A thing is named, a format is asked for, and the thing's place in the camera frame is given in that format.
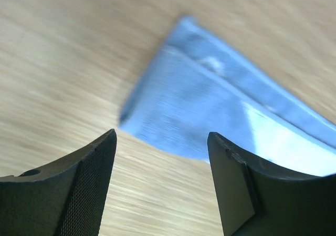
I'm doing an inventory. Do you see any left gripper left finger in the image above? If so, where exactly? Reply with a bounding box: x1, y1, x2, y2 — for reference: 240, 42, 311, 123
1, 129, 117, 235

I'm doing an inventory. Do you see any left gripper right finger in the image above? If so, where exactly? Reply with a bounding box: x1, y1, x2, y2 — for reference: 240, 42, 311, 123
207, 132, 335, 236

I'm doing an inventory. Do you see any blue bear towel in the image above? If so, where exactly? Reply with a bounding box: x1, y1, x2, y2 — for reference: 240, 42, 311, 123
119, 17, 335, 176

